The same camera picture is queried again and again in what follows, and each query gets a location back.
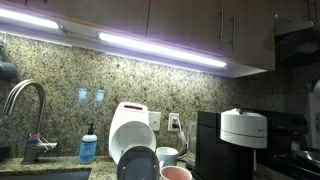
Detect pink mug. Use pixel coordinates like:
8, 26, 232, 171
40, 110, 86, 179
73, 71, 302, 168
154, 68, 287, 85
159, 165, 193, 180

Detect steel range hood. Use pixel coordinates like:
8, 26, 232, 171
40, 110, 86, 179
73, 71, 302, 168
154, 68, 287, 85
273, 13, 316, 37

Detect curved steel faucet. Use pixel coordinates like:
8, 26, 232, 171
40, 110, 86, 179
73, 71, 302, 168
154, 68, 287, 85
1, 78, 59, 165

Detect blue soap pump bottle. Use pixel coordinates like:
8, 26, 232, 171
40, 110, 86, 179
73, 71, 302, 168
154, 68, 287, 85
78, 123, 99, 165

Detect white power cable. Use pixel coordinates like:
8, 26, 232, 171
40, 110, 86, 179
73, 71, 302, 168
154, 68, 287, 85
170, 116, 187, 156

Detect white wall outlet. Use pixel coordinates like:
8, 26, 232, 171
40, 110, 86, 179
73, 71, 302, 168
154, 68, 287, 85
167, 112, 181, 132

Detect pale blue mug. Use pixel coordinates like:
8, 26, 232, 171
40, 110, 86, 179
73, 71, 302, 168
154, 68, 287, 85
155, 146, 180, 168

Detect grey plate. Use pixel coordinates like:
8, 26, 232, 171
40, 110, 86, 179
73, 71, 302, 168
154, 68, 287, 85
116, 145, 161, 180

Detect wooden wall cabinet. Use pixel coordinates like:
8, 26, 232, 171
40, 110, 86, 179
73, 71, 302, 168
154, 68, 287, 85
0, 0, 277, 79

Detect short cabinet light bar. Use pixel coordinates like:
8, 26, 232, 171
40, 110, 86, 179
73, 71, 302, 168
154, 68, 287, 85
0, 7, 61, 30

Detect kitchen sink basin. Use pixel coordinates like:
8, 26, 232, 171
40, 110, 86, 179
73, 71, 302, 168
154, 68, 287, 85
0, 168, 92, 180

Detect black and white coffee machine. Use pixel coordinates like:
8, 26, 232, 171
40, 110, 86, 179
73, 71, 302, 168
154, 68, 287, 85
194, 107, 268, 180

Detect white cutting board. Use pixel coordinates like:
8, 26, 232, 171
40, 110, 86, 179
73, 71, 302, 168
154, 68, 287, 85
108, 101, 150, 161

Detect long cabinet light bar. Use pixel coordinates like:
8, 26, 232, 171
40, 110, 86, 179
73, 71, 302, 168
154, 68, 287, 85
98, 31, 228, 69

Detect dark grey hanging utensil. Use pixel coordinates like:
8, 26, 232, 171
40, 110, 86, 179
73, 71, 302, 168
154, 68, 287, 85
0, 44, 18, 81

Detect large white plate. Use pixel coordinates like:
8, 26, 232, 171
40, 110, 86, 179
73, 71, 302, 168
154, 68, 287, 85
109, 120, 157, 165

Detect steel wall cabinet handle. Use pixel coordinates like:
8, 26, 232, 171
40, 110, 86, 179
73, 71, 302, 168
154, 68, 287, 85
218, 2, 225, 43
230, 10, 237, 48

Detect white switch plate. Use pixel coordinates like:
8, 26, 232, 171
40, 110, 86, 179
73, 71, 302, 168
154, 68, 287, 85
148, 110, 162, 132

